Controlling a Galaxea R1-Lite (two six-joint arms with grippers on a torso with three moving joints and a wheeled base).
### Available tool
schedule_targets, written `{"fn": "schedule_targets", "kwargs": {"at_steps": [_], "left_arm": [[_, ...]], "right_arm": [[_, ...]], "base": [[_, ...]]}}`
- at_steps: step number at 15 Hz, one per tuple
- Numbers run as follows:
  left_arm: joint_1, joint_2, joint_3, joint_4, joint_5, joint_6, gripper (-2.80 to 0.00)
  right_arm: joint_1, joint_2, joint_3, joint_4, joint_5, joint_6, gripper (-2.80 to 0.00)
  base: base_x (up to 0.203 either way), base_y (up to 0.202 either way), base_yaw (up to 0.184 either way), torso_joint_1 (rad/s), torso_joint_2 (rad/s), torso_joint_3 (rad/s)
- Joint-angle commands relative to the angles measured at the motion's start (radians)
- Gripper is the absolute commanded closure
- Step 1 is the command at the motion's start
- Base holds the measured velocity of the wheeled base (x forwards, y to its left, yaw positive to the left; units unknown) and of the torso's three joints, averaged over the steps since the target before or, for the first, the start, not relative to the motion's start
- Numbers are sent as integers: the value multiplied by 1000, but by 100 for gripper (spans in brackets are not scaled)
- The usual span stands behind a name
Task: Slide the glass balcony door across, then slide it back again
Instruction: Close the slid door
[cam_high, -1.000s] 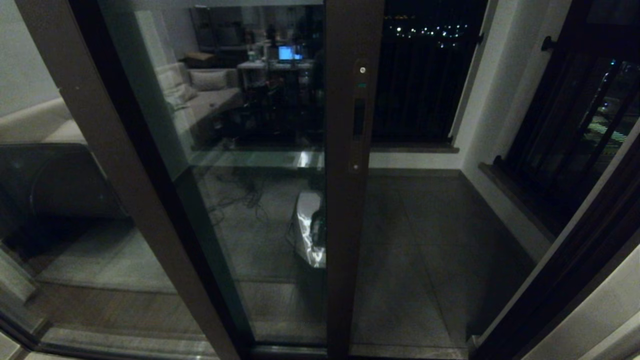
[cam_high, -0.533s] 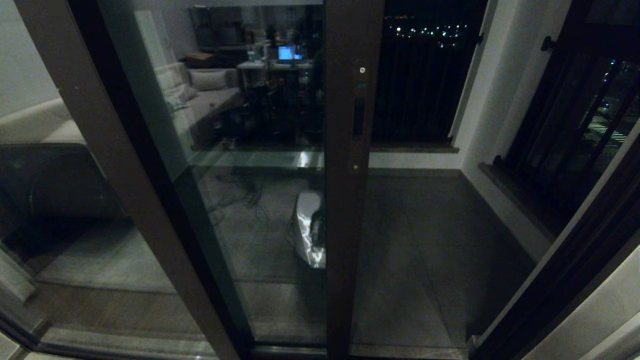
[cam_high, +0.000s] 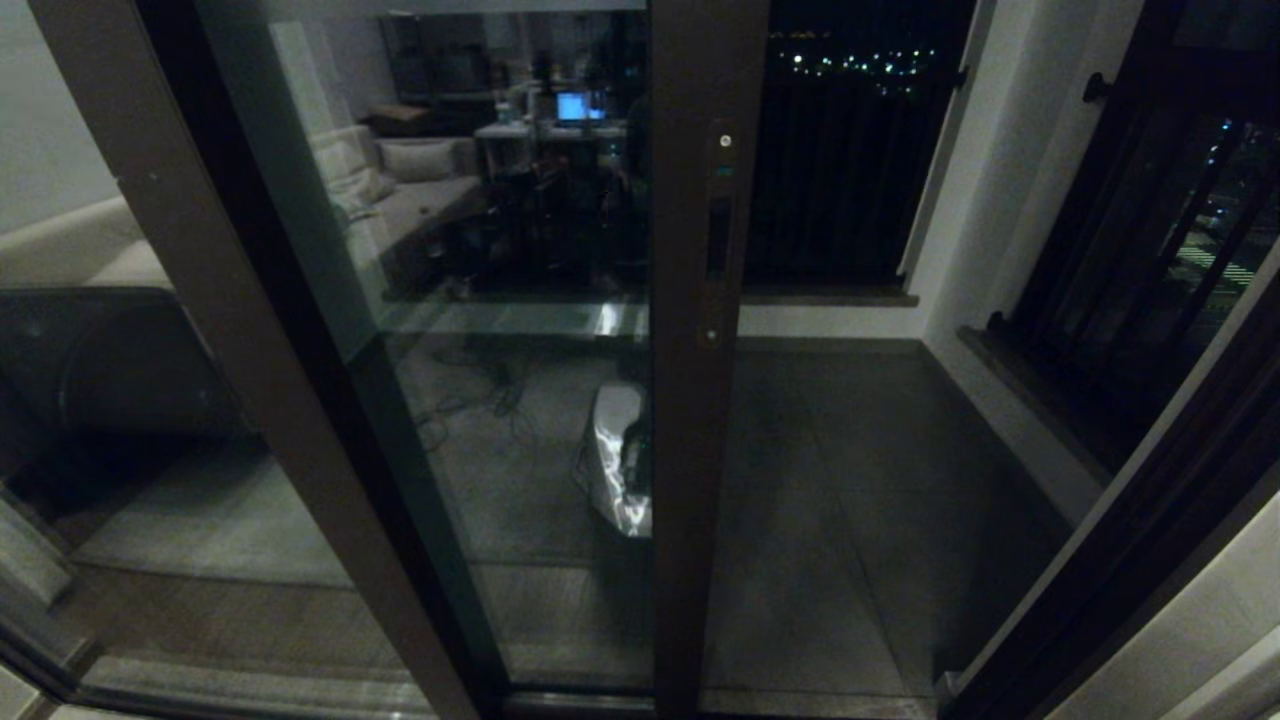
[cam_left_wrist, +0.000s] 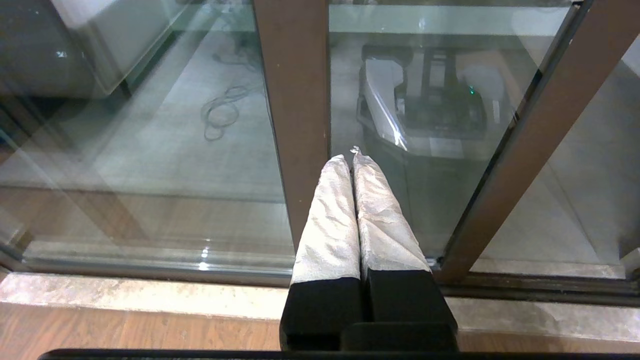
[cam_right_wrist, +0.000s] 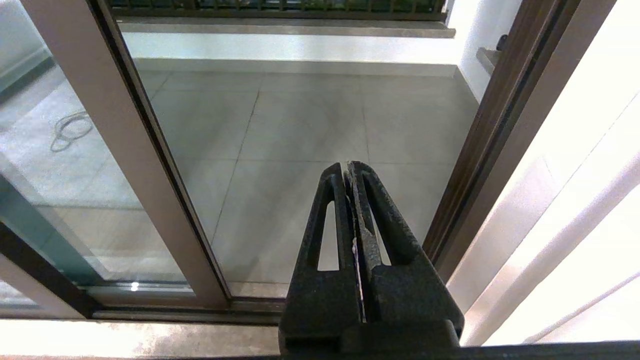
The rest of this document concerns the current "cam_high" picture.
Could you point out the brown-framed sliding glass door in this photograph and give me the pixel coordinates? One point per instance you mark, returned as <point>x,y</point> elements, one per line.
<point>690,480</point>

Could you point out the recessed door pull latch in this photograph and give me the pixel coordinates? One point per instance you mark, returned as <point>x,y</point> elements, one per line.
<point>718,235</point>

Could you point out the brown-framed fixed glass panel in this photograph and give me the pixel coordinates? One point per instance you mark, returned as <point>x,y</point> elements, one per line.
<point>270,400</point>

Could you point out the brown stone window sill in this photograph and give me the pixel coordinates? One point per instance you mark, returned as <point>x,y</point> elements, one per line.
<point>1040,410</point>

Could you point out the dark front-load washing machine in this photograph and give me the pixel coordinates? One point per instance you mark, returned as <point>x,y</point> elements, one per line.
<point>120,370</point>

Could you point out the dark brown door jamb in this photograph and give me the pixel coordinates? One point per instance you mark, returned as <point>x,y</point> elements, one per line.
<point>1130,580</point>

